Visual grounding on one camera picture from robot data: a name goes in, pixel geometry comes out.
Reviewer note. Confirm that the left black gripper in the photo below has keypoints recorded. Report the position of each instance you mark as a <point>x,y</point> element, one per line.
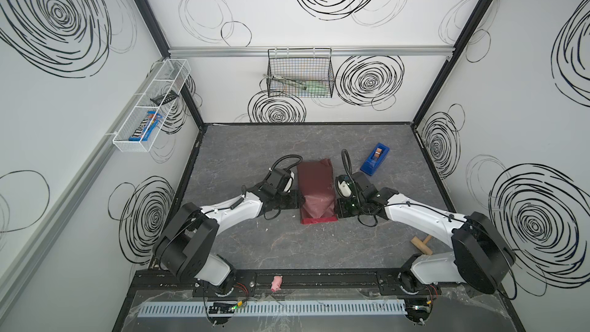
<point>296,201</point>

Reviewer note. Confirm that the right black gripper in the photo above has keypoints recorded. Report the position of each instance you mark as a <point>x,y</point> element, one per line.
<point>341,213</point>

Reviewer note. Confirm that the red wrapping paper sheet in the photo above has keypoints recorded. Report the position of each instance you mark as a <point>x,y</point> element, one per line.
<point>315,182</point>

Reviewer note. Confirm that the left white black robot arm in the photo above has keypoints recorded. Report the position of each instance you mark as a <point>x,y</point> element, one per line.
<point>185,245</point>

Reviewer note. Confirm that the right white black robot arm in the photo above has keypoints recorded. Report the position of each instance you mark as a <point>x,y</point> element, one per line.
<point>478,257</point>

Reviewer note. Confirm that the blue tape dispenser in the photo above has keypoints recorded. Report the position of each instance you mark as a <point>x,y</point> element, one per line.
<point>375,159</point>

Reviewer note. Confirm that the wooden mallet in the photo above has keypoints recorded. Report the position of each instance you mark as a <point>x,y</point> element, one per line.
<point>422,245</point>

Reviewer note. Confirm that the small pink pig figure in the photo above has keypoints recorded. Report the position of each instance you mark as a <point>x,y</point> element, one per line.
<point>276,283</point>

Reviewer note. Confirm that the green item in basket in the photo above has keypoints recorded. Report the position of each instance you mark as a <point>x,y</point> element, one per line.
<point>318,88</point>

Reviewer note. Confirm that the metal tongs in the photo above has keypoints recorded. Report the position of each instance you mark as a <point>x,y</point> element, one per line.
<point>286,81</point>

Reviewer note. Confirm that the blue candy packet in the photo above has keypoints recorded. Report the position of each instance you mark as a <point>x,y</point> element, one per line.
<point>145,127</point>

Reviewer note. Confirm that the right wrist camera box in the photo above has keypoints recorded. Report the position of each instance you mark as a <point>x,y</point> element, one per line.
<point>348,186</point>

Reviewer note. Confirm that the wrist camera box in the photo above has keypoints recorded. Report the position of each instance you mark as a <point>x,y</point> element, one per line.
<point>348,186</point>
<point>279,180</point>

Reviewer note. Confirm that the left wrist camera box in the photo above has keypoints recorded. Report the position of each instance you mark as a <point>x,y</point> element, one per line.
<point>279,180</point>

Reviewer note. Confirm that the grey slotted cable duct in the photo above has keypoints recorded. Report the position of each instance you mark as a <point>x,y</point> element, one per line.
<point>339,307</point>

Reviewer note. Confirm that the black wire wall basket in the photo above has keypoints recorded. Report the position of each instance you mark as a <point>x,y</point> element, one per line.
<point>301,64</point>

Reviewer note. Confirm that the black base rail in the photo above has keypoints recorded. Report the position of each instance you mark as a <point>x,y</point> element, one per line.
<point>257,283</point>

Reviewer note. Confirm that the white wire wall shelf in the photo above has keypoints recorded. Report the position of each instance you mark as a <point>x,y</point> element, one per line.
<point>165,75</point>

